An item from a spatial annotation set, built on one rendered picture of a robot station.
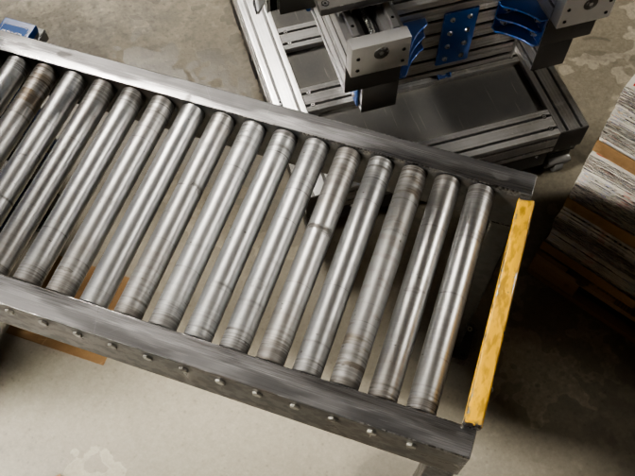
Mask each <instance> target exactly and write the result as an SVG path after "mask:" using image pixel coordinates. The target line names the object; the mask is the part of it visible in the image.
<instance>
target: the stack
mask: <svg viewBox="0 0 635 476"><path fill-rule="evenodd" d="M599 141H601V142H603V143H604V144H606V145H608V146H610V147H612V148H614V149H615V150H617V151H619V152H621V153H622V154H624V155H626V156H628V157H629V158H631V159H632V160H634V161H635V75H634V76H633V77H632V79H631V80H630V81H629V82H628V84H627V85H626V86H625V88H624V89H623V91H622V92H621V94H620V96H619V99H618V100H617V102H616V105H615V109H614V110H613V111H612V113H611V114H610V118H609V119H608V120H607V123H606V125H605V126H604V129H603V130H602V131H601V135H600V138H599ZM582 168H583V169H582V170H581V171H582V172H581V173H580V175H579V176H578V177H577V180H576V181H575V185H574V187H573V189H572V190H571V192H570V196H569V198H570V199H572V200H574V201H575V202H577V203H579V204H580V205H582V206H584V207H585V208H587V209H589V210H590V211H592V212H594V213H596V214H598V215H600V216H601V217H603V218H605V219H606V220H608V221H610V222H611V223H612V224H614V225H616V226H617V227H619V228H621V229H622V230H625V231H626V232H628V233H630V234H631V235H633V236H635V176H634V175H632V174H631V173H629V172H628V171H627V170H625V169H623V168H622V167H620V166H618V165H617V164H615V163H613V162H611V161H609V160H607V159H606V158H604V157H602V156H601V155H599V154H597V153H596V152H594V151H592V153H591V154H590V155H589V157H588V159H586V162H585V164H584V165H583V167H582ZM554 220H555V221H554V222H553V225H552V229H551V231H550V234H549V235H548V237H547V238H546V239H545V241H544V242H546V243H547V244H549V245H550V246H552V247H554V248H556V249H557V250H559V251H560V252H562V253H563V254H565V255H567V256H568V257H570V258H571V259H573V260H574V261H576V262H577V263H579V264H581V265H582V266H584V267H586V268H587V269H589V270H590V271H592V272H593V273H594V274H595V275H597V276H598V277H600V278H601V279H603V280H604V281H606V282H608V283H609V284H611V285H612V286H613V287H615V288H616V289H618V290H619V291H621V292H622V293H624V294H625V295H627V296H628V297H630V298H632V299H633V300H635V249H634V248H633V247H631V246H629V245H627V244H625V243H624V242H622V241H621V240H619V239H617V238H616V237H614V236H612V235H611V234H609V233H607V232H606V231H604V230H602V229H600V228H599V227H597V226H596V225H595V224H593V223H591V222H590V221H588V220H586V219H585V218H583V217H581V216H580V215H578V214H577V213H575V212H573V211H571V210H569V209H568V208H566V207H564V206H563V208H562V209H561V210H560V212H559V213H558V215H557V216H556V217H555V219H554ZM526 272H527V273H529V274H530V275H532V276H533V277H535V278H536V279H538V280H539V281H541V282H543V283H544V284H546V285H547V286H549V287H550V288H552V289H553V290H555V291H556V292H558V293H559V294H561V295H562V296H564V297H565V298H567V299H569V300H570V301H571V302H572V303H574V304H575V305H577V306H578V307H580V308H581V309H583V310H584V311H586V312H587V313H589V314H590V315H592V316H594V317H595V318H597V319H598V320H600V321H601V322H603V323H604V324H606V325H607V326H609V327H610V328H612V329H613V330H615V331H616V332H618V333H620V334H621V335H623V336H624V337H625V338H626V339H628V340H629V341H631V342H632V343H634V344H635V329H633V328H632V327H630V326H629V325H628V324H627V323H625V322H624V321H622V320H621V319H619V318H618V317H616V316H615V315H613V314H611V313H610V312H608V311H607V310H605V309H604V308H602V307H601V306H599V305H598V304H596V303H594V302H593V301H591V300H590V299H588V298H587V297H585V296H583V295H582V294H580V293H579V292H577V289H578V288H579V286H580V287H581V288H583V289H585V290H586V291H588V292H589V293H591V294H592V295H594V296H595V297H597V298H599V299H600V300H602V301H603V302H605V303H606V304H608V305H609V306H610V307H611V308H613V309H614V310H616V311H618V312H619V313H621V314H622V315H624V316H626V317H627V318H629V319H630V320H632V321H633V322H635V307H634V308H633V309H632V308H630V307H629V306H627V305H625V303H623V302H622V301H620V300H619V299H617V298H616V297H614V296H612V295H611V294H609V293H608V292H606V291H605V290H603V289H602V288H600V287H599V286H597V285H596V284H594V283H593V282H591V281H590V280H587V279H586V278H584V277H583V276H581V275H580V274H578V273H577V272H575V271H574V270H573V269H572V268H570V267H569V266H567V265H566V264H564V263H562V262H561V261H559V260H558V259H556V258H555V257H553V256H552V255H550V254H549V253H547V252H545V251H544V250H542V249H541V248H539V249H538V251H537V252H536V254H535V257H534V259H533V260H532V262H531V264H530V265H529V267H528V268H527V270H526Z"/></svg>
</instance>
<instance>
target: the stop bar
mask: <svg viewBox="0 0 635 476"><path fill-rule="evenodd" d="M534 206H535V201H534V200H531V199H527V198H524V197H519V199H518V201H517V205H516V209H515V213H514V216H513V220H512V224H511V228H510V232H509V235H508V239H507V243H506V250H505V254H504V258H503V261H502V265H501V269H500V273H499V277H498V281H497V284H496V289H495V293H494V297H493V301H492V304H491V308H490V312H489V319H488V323H487V327H486V330H485V334H484V338H483V342H482V346H481V349H480V353H479V357H478V361H477V365H476V369H475V372H474V376H473V380H472V388H471V392H470V395H469V399H468V403H467V407H466V411H465V415H464V418H463V422H462V425H463V426H464V427H467V428H470V429H473V430H476V431H480V430H481V429H482V427H483V423H484V419H485V415H486V411H487V407H488V403H489V395H490V393H491V392H492V390H493V387H492V383H493V379H494V375H495V371H496V366H497V363H498V359H499V355H500V350H501V346H502V343H503V338H504V334H505V330H506V323H507V319H508V315H509V311H510V306H511V302H512V299H513V294H514V290H515V286H516V282H517V278H518V274H519V270H520V266H521V261H522V257H523V250H524V246H525V242H526V238H527V236H528V235H529V232H530V231H529V226H530V222H531V217H532V213H533V210H534Z"/></svg>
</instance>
